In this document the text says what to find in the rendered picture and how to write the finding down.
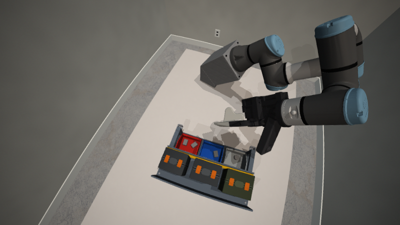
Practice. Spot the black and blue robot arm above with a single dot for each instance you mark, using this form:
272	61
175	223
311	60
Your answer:
341	102

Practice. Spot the red bin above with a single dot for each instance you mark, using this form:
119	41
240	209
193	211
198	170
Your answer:
188	148

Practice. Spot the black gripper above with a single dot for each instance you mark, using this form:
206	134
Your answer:
257	109

